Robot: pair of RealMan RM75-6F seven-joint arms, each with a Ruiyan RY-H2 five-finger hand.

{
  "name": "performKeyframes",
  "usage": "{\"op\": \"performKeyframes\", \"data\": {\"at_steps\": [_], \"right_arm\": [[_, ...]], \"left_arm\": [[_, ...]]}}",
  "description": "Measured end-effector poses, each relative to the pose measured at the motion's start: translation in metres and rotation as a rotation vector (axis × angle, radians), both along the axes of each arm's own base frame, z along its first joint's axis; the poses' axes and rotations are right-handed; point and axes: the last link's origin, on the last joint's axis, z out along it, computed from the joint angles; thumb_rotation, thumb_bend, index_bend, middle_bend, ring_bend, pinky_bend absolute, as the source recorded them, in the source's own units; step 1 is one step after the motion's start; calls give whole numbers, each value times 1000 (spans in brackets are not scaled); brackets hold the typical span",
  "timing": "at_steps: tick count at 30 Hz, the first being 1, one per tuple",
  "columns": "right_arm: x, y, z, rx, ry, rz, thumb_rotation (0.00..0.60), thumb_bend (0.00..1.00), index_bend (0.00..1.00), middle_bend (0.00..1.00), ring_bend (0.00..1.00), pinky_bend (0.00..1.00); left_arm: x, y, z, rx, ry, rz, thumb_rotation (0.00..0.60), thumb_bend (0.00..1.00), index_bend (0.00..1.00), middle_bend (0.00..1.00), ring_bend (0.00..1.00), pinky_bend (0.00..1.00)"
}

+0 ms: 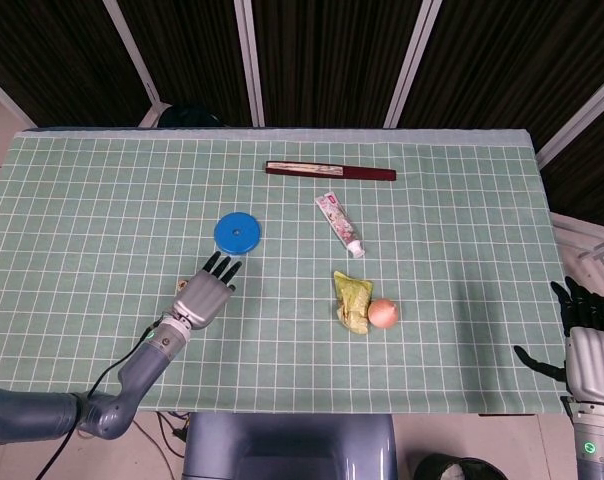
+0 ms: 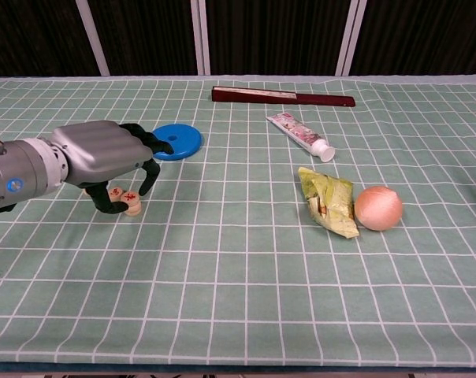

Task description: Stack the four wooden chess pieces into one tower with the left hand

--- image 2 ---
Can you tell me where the green snack packet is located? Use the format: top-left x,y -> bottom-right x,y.
297,166 -> 360,239

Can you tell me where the dark red folded fan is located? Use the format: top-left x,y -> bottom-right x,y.
211,86 -> 357,108

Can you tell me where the blue round plastic disc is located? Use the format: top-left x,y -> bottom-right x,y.
151,124 -> 204,161

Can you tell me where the floral toothpaste tube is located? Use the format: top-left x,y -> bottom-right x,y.
265,112 -> 337,163

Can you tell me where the white aluminium partition post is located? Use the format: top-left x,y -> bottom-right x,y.
335,0 -> 368,76
190,0 -> 211,76
75,0 -> 111,76

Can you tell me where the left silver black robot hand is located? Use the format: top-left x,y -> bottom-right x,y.
50,120 -> 175,216

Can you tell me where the green grid tablecloth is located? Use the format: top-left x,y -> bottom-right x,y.
0,74 -> 476,369

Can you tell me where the peach coloured onion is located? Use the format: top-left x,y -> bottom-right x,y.
354,185 -> 403,232

